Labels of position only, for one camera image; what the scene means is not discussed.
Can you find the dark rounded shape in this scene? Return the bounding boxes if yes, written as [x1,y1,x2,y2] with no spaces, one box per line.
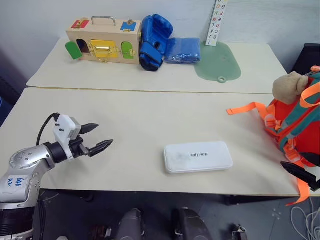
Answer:
[171,207,210,240]
[116,208,146,240]

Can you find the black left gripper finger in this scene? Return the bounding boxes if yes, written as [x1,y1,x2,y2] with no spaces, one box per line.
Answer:
[87,138,115,158]
[79,122,100,135]

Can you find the white cables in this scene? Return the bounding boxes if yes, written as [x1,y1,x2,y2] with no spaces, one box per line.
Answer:
[289,196,320,240]

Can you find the white rectangular case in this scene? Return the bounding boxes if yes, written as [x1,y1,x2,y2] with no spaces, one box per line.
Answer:
[163,140,234,175]

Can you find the beige plush toy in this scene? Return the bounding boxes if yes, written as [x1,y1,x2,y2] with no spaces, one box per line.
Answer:
[272,71,310,104]

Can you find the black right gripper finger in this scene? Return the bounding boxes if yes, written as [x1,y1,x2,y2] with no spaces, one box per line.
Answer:
[280,161,320,192]
[298,151,320,165]

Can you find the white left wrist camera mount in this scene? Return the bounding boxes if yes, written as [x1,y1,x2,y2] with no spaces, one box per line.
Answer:
[52,114,82,160]

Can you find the blue cloth in plastic bag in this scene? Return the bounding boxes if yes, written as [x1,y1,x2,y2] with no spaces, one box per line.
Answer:
[163,37,202,65]

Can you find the wooden lock box with handle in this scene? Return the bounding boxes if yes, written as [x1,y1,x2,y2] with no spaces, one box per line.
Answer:
[65,15,144,66]

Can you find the orange and teal backpack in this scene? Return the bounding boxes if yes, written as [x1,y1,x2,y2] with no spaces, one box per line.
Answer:
[226,65,320,207]

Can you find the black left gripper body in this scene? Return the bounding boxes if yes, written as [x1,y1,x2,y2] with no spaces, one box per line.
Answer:
[68,136,91,160]

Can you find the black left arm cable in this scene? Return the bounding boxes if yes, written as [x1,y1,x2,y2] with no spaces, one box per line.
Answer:
[36,112,61,147]

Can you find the blue boxing glove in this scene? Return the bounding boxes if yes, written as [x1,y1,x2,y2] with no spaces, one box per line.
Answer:
[138,14,175,73]

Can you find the green silicone mat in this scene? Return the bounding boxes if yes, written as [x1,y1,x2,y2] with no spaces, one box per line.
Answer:
[194,41,243,84]

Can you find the white alphabet letter board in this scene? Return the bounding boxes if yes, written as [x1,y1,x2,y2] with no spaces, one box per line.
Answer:
[205,0,229,47]

